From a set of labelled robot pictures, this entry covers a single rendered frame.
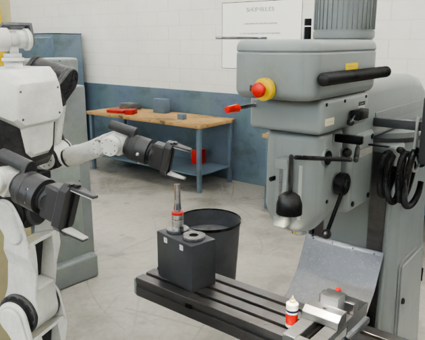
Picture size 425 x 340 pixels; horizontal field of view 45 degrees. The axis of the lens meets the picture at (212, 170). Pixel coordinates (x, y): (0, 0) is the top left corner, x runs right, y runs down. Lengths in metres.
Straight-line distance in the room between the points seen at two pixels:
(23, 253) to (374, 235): 1.22
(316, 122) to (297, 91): 0.13
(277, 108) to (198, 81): 5.82
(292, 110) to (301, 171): 0.19
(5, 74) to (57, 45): 7.12
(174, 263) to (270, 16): 4.95
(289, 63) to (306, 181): 0.37
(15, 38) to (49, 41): 7.04
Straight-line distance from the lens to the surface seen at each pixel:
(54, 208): 1.24
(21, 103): 1.52
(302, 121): 1.46
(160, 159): 1.69
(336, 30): 1.71
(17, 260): 1.71
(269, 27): 6.60
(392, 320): 2.17
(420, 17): 5.85
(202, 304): 1.90
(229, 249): 3.64
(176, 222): 2.00
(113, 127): 1.73
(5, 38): 1.59
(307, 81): 1.35
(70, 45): 8.78
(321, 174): 1.54
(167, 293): 2.00
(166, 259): 2.04
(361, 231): 2.02
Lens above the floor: 1.88
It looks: 14 degrees down
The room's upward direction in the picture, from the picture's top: straight up
